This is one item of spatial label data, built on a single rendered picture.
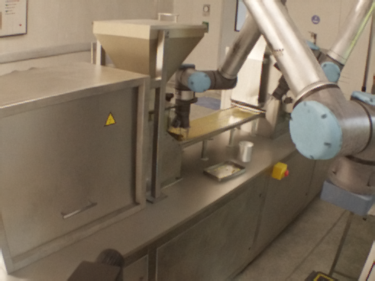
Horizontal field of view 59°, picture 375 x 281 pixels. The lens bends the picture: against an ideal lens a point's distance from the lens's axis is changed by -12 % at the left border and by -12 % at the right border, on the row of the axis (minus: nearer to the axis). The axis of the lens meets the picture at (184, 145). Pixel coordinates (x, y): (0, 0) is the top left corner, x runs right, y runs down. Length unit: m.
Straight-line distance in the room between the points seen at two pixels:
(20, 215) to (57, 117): 0.33
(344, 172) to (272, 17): 0.50
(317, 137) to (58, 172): 0.79
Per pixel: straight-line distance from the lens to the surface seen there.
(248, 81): 2.38
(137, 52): 1.47
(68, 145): 1.21
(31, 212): 1.22
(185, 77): 1.65
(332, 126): 0.90
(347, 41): 1.51
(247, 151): 2.03
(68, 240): 1.33
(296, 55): 1.04
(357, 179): 1.09
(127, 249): 1.31
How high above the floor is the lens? 1.61
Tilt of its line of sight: 22 degrees down
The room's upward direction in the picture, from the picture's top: 4 degrees clockwise
